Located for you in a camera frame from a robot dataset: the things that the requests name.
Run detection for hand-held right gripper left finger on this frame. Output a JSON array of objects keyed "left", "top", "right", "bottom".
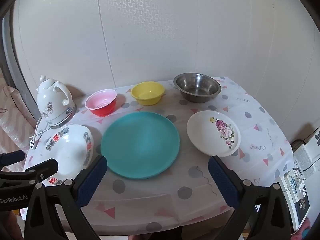
[{"left": 24, "top": 155, "right": 108, "bottom": 240}]

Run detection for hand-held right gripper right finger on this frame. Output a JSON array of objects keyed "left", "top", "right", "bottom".
[{"left": 208, "top": 155, "right": 298, "bottom": 240}]

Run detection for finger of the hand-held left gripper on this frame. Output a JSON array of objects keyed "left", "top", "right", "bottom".
[
  {"left": 0, "top": 150, "right": 25, "bottom": 167},
  {"left": 0, "top": 158, "right": 59, "bottom": 189}
]

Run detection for large white plate red print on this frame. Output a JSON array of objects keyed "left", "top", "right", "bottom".
[{"left": 24, "top": 124, "right": 95, "bottom": 187}]

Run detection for white plate pink flowers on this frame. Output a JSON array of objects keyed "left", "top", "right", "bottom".
[{"left": 186, "top": 110, "right": 241, "bottom": 157}]

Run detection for teal plastic plate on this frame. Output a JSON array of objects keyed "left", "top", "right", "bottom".
[{"left": 100, "top": 112, "right": 181, "bottom": 180}]

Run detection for red plastic bowl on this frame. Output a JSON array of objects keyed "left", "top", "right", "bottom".
[{"left": 84, "top": 89, "right": 117, "bottom": 117}]

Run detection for stainless steel bowl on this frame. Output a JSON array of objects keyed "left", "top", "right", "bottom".
[{"left": 173, "top": 72, "right": 222, "bottom": 103}]

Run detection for yellow plastic bowl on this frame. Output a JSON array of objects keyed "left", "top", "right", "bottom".
[{"left": 130, "top": 81, "right": 165, "bottom": 105}]

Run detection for pink striped blanket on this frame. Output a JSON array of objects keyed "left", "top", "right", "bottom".
[{"left": 0, "top": 72, "right": 38, "bottom": 173}]

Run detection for white patterned tablecloth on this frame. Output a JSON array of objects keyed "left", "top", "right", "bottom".
[{"left": 20, "top": 76, "right": 293, "bottom": 233}]

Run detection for white ceramic electric kettle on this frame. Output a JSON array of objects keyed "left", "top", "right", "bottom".
[{"left": 36, "top": 75, "right": 77, "bottom": 128}]

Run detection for white box dark label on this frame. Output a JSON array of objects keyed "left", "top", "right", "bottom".
[{"left": 279, "top": 171, "right": 311, "bottom": 232}]

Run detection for white paper leaflet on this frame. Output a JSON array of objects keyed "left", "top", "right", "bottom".
[{"left": 292, "top": 144, "right": 320, "bottom": 178}]

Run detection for white box black pattern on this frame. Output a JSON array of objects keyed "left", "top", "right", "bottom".
[{"left": 306, "top": 127, "right": 320, "bottom": 153}]

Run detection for white kettle power cord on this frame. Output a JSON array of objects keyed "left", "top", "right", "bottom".
[{"left": 29, "top": 115, "right": 50, "bottom": 150}]

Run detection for grey bed frame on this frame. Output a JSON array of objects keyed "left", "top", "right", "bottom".
[{"left": 1, "top": 5, "right": 38, "bottom": 113}]

